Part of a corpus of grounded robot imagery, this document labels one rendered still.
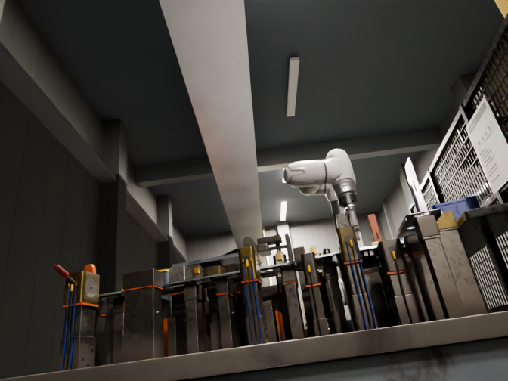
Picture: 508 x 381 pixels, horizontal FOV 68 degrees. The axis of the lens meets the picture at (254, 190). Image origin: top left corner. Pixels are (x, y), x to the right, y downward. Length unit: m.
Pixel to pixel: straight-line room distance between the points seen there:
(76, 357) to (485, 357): 1.22
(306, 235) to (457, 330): 10.10
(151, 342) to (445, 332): 0.96
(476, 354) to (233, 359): 0.43
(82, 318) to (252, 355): 0.94
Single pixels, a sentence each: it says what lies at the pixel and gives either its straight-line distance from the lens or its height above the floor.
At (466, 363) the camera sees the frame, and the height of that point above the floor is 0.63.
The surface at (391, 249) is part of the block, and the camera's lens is 1.30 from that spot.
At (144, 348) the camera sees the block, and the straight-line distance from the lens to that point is 1.43.
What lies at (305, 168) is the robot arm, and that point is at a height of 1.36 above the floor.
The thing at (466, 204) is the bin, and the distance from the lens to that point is 1.70.
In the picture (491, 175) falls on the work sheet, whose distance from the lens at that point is 1.71.
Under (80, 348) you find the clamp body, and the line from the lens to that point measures 1.53.
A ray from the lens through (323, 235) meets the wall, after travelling 10.86.
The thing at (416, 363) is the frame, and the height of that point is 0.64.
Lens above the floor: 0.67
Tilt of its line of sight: 24 degrees up
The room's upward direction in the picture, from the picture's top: 8 degrees counter-clockwise
